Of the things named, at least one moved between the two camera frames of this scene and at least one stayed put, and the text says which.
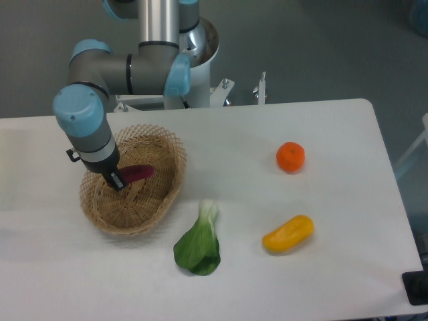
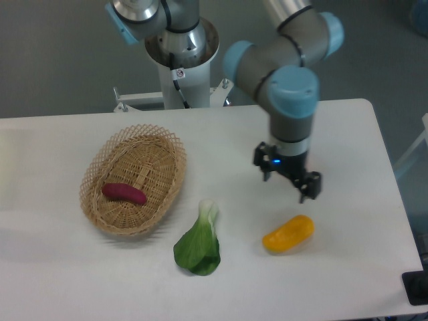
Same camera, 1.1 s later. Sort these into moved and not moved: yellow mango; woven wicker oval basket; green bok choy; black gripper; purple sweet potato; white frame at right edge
Moved: purple sweet potato; black gripper
Not moved: white frame at right edge; green bok choy; yellow mango; woven wicker oval basket
